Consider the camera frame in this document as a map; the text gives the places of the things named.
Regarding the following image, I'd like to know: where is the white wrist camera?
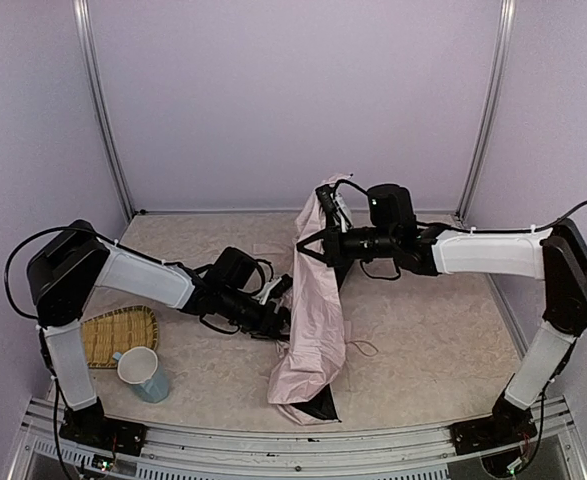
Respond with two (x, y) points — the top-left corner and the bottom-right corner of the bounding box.
(252, 274), (293, 305)
(315, 184), (353, 232)

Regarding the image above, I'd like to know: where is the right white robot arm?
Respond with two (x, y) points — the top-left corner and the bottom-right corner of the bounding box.
(296, 184), (587, 424)

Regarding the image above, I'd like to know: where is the left aluminium frame post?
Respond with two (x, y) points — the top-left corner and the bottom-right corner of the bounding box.
(72, 0), (136, 221)

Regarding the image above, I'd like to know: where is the aluminium front rail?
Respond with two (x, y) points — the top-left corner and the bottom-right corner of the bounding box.
(4, 397), (587, 479)

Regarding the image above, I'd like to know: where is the light blue plastic pitcher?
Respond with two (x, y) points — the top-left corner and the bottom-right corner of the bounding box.
(112, 346), (170, 404)

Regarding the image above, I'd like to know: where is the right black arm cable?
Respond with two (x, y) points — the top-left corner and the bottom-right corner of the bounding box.
(340, 178), (587, 326)

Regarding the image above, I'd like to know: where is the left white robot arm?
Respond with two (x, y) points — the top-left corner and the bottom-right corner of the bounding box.
(27, 220), (292, 426)

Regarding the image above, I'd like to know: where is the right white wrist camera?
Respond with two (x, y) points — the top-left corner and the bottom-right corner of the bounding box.
(315, 184), (353, 232)

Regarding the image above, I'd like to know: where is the woven bamboo tray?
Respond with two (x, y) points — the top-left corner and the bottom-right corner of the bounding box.
(81, 305), (159, 369)

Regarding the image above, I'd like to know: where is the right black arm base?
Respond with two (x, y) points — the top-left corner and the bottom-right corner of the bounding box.
(449, 394), (538, 455)

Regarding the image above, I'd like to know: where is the pink and black folding umbrella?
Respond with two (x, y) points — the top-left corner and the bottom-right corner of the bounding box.
(266, 172), (379, 427)

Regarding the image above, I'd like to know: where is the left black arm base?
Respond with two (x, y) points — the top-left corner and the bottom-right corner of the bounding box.
(59, 399), (147, 457)

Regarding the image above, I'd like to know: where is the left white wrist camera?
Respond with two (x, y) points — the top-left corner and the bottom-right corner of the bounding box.
(252, 274), (293, 305)

